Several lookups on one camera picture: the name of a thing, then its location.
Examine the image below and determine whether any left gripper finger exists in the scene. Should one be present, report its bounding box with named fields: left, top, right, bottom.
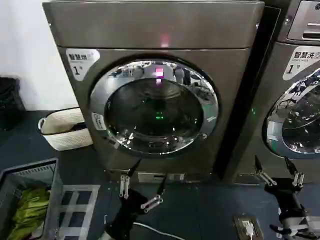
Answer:
left=140, top=174, right=168, bottom=214
left=119, top=159, right=142, bottom=200

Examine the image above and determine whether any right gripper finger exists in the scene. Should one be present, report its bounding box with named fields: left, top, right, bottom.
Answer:
left=283, top=156, right=305, bottom=187
left=254, top=155, right=278, bottom=187

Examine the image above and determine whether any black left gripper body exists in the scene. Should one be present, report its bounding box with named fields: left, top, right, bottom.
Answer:
left=105, top=187, right=149, bottom=234

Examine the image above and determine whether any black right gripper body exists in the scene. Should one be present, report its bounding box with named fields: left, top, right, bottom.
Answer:
left=264, top=177, right=305, bottom=216

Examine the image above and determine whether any white plug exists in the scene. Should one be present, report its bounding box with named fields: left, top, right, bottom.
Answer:
left=240, top=218, right=255, bottom=236

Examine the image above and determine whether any metal floor socket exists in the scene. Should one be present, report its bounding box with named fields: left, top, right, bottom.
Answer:
left=233, top=214, right=264, bottom=240

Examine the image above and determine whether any round glass washer door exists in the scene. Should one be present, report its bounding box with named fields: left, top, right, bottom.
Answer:
left=261, top=67, right=320, bottom=161

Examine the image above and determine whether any grey plastic laundry crate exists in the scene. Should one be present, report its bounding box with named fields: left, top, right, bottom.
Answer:
left=0, top=157, right=64, bottom=240

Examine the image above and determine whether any white woven laundry basket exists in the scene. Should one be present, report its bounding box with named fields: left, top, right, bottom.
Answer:
left=37, top=107, right=94, bottom=152

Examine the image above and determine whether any round glass dryer door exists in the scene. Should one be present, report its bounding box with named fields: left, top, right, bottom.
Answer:
left=88, top=58, right=220, bottom=159

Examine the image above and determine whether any green cloth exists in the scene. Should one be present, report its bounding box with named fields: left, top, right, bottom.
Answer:
left=8, top=186, right=51, bottom=240

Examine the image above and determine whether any grey front-loading washing machine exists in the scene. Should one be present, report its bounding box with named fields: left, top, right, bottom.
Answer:
left=258, top=0, right=320, bottom=185

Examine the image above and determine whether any grey front-loading dryer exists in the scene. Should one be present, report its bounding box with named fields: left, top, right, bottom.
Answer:
left=41, top=0, right=266, bottom=185

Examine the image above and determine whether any white cable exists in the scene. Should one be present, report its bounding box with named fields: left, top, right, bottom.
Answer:
left=131, top=221, right=189, bottom=240

